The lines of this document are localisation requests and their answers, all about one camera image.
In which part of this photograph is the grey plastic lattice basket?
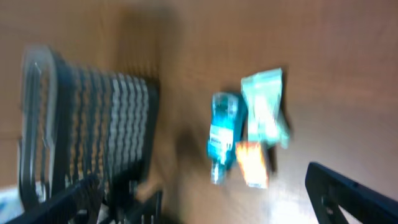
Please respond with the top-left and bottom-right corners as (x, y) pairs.
(18, 45), (159, 210)

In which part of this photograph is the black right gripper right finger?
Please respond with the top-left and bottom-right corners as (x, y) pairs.
(305, 162), (397, 223)

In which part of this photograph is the small orange snack packet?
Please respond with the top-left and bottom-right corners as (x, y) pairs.
(236, 141), (269, 189)

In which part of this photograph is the pale teal snack packet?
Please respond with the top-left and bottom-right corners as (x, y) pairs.
(241, 68), (290, 149)

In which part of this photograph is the teal mouthwash bottle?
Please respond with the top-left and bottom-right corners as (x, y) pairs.
(206, 92), (247, 185)

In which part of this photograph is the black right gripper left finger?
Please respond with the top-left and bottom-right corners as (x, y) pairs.
(8, 175), (103, 224)

